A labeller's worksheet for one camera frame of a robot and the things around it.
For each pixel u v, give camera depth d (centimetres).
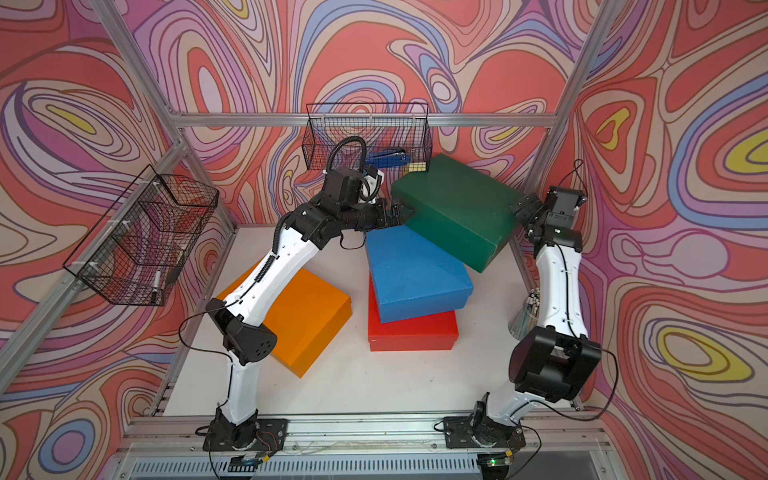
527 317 81
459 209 76
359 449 73
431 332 80
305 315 80
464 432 73
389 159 82
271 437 72
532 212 72
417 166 84
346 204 57
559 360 47
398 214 63
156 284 72
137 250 78
